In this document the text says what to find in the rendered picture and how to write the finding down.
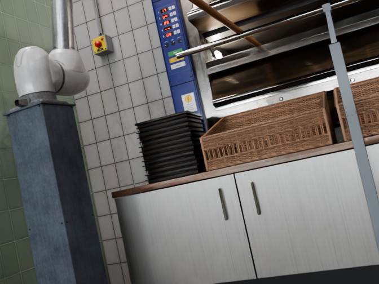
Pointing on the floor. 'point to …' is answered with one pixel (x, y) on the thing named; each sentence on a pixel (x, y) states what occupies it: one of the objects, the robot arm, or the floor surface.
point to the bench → (256, 222)
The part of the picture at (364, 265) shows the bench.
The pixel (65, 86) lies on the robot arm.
